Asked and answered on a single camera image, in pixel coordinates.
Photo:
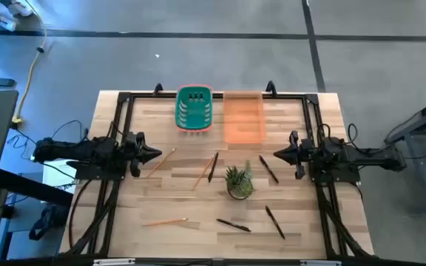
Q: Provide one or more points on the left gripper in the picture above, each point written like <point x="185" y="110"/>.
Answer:
<point x="136" y="151"/>

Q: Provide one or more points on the black table clamp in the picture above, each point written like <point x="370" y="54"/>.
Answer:
<point x="271" y="88"/>
<point x="158" y="89"/>

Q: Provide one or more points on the teal basket with orange rim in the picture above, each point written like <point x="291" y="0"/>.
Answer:
<point x="194" y="111"/>

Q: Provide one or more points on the small white power adapter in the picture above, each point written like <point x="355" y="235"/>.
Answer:
<point x="33" y="158"/>

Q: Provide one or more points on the white paper sheet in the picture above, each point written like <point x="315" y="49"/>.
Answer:
<point x="54" y="183"/>

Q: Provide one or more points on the grey metal table frame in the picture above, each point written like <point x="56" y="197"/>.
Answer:
<point x="416" y="125"/>

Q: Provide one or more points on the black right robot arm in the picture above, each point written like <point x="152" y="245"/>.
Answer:
<point x="364" y="157"/>

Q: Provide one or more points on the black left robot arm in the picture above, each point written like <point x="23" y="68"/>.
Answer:
<point x="72" y="149"/>

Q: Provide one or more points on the person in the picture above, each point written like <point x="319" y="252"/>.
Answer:
<point x="20" y="8"/>

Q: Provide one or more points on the black pen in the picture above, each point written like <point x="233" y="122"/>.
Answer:
<point x="274" y="222"/>
<point x="233" y="225"/>
<point x="213" y="167"/>
<point x="268" y="169"/>

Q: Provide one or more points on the translucent orange plastic tray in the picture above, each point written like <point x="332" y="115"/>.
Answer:
<point x="244" y="125"/>

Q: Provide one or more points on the black desk beam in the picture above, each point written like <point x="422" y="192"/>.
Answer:
<point x="32" y="186"/>

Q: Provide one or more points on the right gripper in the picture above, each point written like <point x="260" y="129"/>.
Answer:
<point x="301" y="155"/>

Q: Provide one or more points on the succulent plant in black pot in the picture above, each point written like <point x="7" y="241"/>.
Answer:
<point x="239" y="184"/>

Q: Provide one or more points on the silver metal bracket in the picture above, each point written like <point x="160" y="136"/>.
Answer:
<point x="113" y="262"/>
<point x="320" y="263"/>

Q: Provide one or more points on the yellow pencil with red eraser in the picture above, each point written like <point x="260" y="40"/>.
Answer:
<point x="161" y="162"/>
<point x="165" y="222"/>
<point x="203" y="172"/>

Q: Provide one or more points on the black bag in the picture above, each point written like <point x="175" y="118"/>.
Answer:
<point x="48" y="218"/>

